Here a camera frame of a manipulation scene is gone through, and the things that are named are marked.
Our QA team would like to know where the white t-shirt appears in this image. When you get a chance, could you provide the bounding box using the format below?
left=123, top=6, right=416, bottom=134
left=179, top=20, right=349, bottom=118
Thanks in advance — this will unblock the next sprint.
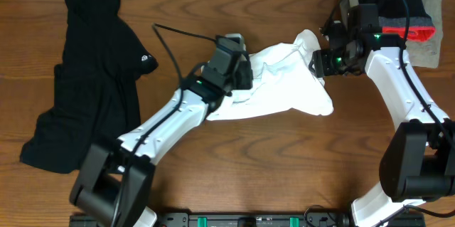
left=207, top=29, right=333, bottom=121

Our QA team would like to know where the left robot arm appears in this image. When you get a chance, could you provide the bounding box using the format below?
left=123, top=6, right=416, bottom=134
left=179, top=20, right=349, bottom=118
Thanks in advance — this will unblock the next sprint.
left=70, top=63, right=227, bottom=226

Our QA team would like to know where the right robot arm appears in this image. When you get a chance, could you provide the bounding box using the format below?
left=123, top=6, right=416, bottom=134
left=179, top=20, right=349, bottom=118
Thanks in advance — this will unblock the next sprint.
left=309, top=21, right=454, bottom=226

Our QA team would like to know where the black garment with red trim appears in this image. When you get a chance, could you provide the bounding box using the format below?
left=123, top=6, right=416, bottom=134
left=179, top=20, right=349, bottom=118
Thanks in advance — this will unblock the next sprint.
left=358, top=0, right=437, bottom=42

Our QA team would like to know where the folded olive grey garment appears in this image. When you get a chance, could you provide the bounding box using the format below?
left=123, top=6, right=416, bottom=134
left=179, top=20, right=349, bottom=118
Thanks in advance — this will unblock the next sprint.
left=341, top=0, right=444, bottom=68

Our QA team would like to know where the black t-shirt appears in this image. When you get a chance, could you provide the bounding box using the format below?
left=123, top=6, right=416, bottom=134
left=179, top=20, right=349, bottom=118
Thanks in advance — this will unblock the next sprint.
left=19, top=0, right=159, bottom=174

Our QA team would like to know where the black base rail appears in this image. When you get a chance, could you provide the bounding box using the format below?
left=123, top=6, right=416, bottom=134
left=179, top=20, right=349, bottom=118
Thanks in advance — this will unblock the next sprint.
left=69, top=211, right=426, bottom=227

